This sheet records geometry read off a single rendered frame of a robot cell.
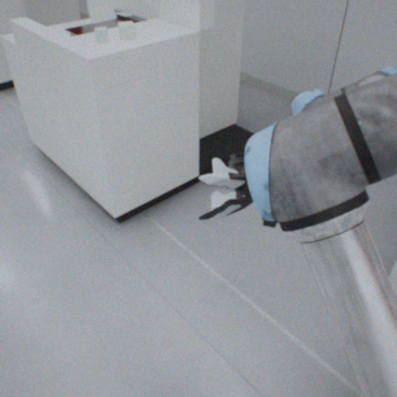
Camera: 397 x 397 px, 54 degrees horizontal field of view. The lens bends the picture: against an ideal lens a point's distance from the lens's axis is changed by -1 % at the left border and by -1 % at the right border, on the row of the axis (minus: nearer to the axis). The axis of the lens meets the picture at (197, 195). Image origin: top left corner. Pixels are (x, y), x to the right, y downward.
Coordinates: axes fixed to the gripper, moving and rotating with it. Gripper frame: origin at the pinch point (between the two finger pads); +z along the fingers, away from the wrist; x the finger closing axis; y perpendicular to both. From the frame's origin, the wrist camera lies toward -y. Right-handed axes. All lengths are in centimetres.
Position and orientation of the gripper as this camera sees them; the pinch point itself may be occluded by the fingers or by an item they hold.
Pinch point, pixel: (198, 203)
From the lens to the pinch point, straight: 78.3
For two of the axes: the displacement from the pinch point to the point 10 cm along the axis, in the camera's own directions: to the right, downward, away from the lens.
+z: -9.6, 2.4, -1.5
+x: -0.1, -5.4, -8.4
